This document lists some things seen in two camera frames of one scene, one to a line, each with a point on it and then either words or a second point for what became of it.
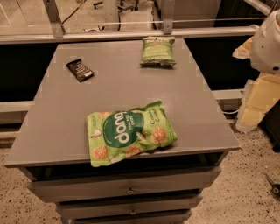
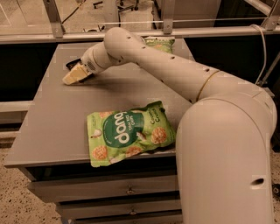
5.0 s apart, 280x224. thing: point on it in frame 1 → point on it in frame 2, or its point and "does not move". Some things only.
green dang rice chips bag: (125, 134) does not move
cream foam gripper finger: (258, 96) → (75, 74)
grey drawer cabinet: (161, 187) does not move
